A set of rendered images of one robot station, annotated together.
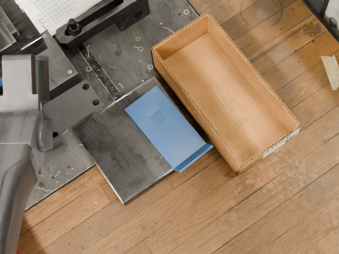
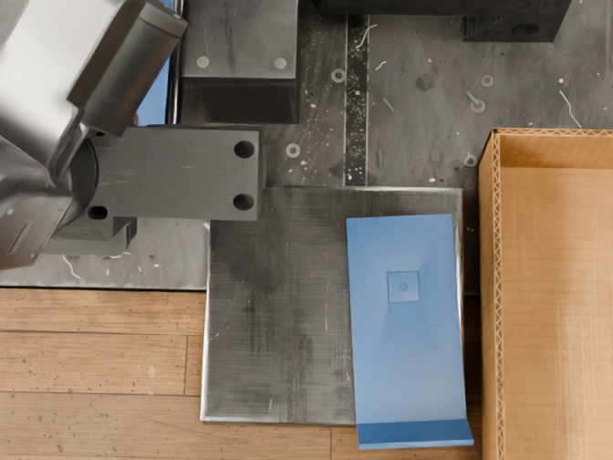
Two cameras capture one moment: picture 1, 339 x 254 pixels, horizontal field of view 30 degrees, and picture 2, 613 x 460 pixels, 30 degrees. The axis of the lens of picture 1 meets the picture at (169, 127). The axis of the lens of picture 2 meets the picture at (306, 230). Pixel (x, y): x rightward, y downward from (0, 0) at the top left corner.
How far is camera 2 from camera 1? 0.35 m
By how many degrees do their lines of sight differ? 11
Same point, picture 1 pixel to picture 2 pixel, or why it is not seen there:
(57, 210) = (67, 333)
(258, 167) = not seen: outside the picture
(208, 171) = not seen: outside the picture
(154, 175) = (307, 407)
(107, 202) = (175, 388)
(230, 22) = not seen: outside the picture
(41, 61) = (154, 28)
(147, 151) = (329, 344)
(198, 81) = (549, 265)
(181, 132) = (430, 355)
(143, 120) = (369, 270)
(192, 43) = (598, 172)
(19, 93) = (38, 77)
